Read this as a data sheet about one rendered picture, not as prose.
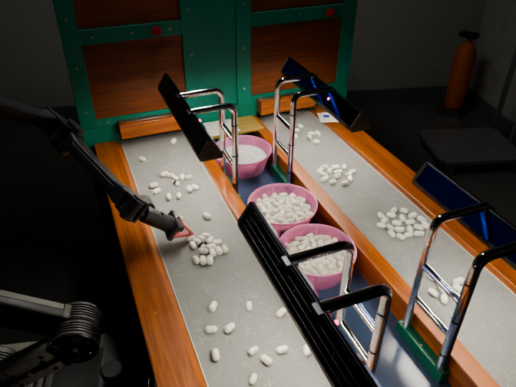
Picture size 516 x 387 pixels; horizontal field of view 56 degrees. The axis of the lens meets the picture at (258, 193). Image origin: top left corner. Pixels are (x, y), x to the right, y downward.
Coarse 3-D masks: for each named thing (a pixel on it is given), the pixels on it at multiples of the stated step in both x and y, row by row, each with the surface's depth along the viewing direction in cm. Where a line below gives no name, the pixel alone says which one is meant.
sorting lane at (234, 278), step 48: (144, 144) 227; (144, 192) 196; (192, 192) 196; (240, 240) 172; (192, 288) 153; (240, 288) 153; (192, 336) 137; (240, 336) 138; (288, 336) 138; (240, 384) 125; (288, 384) 125
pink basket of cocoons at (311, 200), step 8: (272, 184) 196; (280, 184) 196; (288, 184) 196; (256, 192) 192; (264, 192) 195; (272, 192) 196; (280, 192) 197; (288, 192) 197; (304, 192) 193; (248, 200) 186; (312, 200) 190; (312, 208) 189; (312, 216) 179; (272, 224) 175; (280, 224) 175; (288, 224) 175; (296, 224) 176; (280, 232) 179
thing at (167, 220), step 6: (162, 216) 161; (168, 216) 164; (174, 216) 166; (162, 222) 161; (168, 222) 163; (174, 222) 164; (162, 228) 163; (168, 228) 163; (174, 228) 163; (180, 228) 162; (168, 234) 164
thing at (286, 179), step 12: (276, 84) 196; (276, 96) 198; (300, 96) 183; (276, 108) 201; (276, 120) 204; (276, 132) 207; (276, 144) 209; (288, 144) 196; (276, 156) 214; (288, 156) 199; (276, 168) 216; (288, 168) 202; (288, 180) 205
